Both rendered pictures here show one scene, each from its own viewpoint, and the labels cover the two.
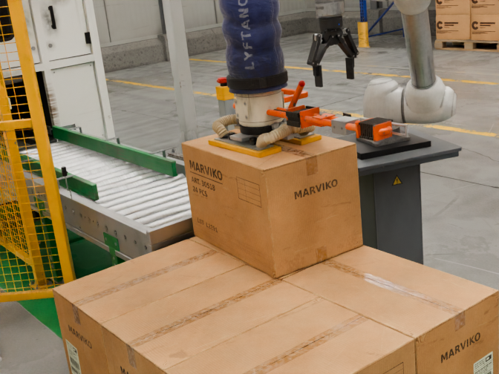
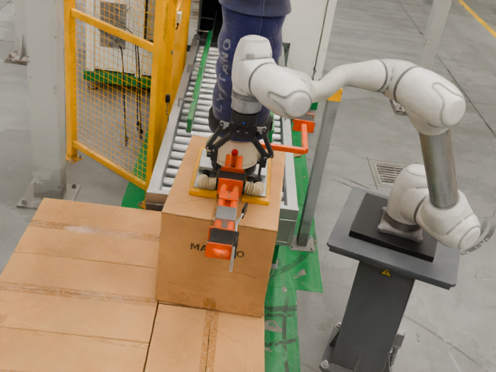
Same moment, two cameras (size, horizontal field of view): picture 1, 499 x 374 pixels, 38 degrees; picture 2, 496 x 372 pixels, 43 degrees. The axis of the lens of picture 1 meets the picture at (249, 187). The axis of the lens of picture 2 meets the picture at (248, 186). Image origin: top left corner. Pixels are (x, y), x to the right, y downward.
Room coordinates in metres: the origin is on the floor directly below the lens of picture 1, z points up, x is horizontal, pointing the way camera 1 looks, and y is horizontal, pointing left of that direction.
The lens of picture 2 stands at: (0.98, -1.21, 2.15)
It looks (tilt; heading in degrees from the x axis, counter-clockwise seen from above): 31 degrees down; 32
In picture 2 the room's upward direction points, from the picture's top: 9 degrees clockwise
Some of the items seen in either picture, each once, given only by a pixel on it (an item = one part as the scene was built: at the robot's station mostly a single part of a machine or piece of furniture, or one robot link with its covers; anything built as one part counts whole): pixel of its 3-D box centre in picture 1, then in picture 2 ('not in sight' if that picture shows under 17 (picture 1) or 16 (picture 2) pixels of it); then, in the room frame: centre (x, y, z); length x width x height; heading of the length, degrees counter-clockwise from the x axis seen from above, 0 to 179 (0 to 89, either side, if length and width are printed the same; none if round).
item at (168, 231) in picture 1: (218, 213); (222, 204); (2.96, 0.15, 0.58); 0.70 x 0.03 x 0.06; 125
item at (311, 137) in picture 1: (283, 130); (257, 174); (2.73, -0.15, 0.97); 0.34 x 0.10 x 0.05; 34
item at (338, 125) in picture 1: (345, 125); (225, 218); (2.29, -0.33, 1.07); 0.07 x 0.07 x 0.04; 34
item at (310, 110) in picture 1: (303, 116); (230, 181); (2.47, -0.21, 1.07); 0.10 x 0.08 x 0.06; 124
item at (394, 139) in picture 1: (380, 133); (403, 217); (3.16, -0.61, 0.80); 0.22 x 0.18 x 0.06; 19
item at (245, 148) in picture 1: (243, 142); (207, 167); (2.63, 0.01, 0.97); 0.34 x 0.10 x 0.05; 34
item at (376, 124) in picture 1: (373, 129); (219, 243); (2.18, -0.40, 1.07); 0.08 x 0.07 x 0.05; 34
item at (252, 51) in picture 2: not in sight; (254, 66); (2.34, -0.33, 1.55); 0.13 x 0.11 x 0.16; 67
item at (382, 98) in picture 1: (383, 103); (414, 193); (3.14, -0.63, 0.94); 0.18 x 0.16 x 0.22; 67
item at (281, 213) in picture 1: (269, 192); (224, 221); (2.67, -0.07, 0.74); 0.60 x 0.40 x 0.40; 31
